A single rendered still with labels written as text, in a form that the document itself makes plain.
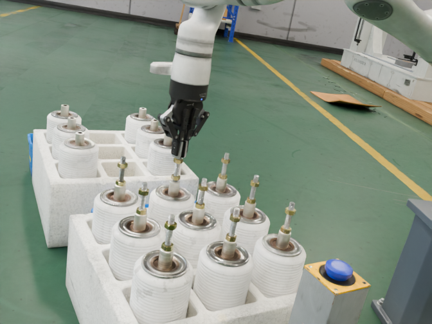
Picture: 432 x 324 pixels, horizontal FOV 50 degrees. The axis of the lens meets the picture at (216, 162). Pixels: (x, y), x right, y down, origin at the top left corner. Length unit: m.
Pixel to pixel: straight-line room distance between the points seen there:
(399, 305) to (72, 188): 0.81
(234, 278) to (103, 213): 0.29
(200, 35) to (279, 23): 6.49
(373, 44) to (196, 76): 4.49
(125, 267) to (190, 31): 0.43
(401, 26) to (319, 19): 6.76
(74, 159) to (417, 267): 0.83
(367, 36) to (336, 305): 4.83
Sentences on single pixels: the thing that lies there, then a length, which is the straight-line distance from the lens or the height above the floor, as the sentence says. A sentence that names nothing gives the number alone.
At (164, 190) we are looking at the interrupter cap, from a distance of 0.99.
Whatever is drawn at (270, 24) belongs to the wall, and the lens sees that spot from 7.31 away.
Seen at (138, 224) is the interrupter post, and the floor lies 0.26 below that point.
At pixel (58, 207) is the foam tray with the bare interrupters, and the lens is 1.18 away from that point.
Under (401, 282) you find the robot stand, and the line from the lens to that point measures 1.16.
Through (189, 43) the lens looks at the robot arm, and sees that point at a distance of 0.86.
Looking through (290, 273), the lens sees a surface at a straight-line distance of 0.86.
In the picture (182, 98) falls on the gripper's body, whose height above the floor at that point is 0.47.
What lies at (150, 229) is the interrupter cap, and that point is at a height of 0.25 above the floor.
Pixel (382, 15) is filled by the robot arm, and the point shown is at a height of 0.67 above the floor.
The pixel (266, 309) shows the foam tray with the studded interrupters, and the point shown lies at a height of 0.18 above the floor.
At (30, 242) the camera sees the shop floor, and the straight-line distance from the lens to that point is 1.27.
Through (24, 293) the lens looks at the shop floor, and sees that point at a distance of 1.10.
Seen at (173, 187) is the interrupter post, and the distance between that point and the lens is 0.97.
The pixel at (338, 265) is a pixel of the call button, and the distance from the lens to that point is 0.71.
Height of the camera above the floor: 0.67
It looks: 21 degrees down
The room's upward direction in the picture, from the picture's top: 10 degrees clockwise
